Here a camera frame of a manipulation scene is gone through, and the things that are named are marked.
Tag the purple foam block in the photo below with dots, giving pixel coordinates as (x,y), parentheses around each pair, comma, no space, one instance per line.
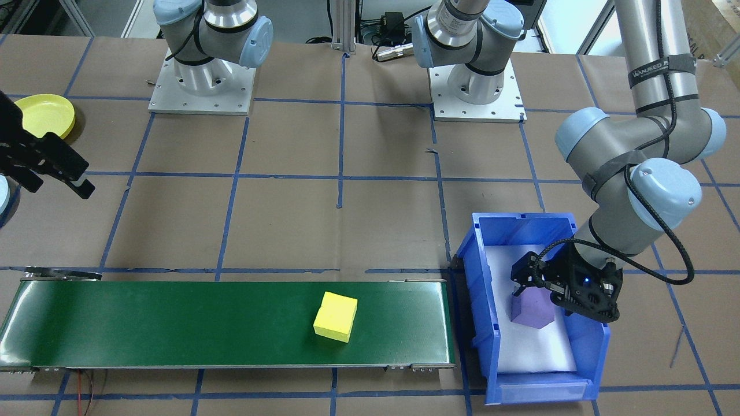
(535,312)

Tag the yellow foam block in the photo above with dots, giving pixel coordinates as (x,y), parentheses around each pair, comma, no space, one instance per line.
(335,315)

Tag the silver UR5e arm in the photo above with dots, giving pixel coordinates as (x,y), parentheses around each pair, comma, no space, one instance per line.
(222,40)
(642,34)

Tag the light blue plate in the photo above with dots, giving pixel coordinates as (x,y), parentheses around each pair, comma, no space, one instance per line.
(3,196)

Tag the yellow plate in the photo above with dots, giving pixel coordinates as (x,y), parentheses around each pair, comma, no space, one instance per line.
(49,115)

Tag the white foam pad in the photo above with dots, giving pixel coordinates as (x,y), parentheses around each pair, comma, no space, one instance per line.
(532,352)

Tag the blue plastic storage bin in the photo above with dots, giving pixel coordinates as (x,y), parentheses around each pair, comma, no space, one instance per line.
(543,393)

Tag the green conveyor belt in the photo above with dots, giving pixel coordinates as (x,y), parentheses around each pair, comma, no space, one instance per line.
(173,323)

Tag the silver cylindrical connector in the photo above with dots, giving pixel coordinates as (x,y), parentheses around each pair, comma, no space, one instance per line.
(393,52)

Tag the black charger brick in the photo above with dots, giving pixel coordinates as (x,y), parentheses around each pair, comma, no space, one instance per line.
(394,22)

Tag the brown cardboard box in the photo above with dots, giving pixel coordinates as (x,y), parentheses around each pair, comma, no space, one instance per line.
(717,23)

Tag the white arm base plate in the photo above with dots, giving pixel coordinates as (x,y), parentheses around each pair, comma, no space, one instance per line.
(497,112)
(237,104)

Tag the aluminium corner bracket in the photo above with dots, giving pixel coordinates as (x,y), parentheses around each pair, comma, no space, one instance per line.
(727,58)

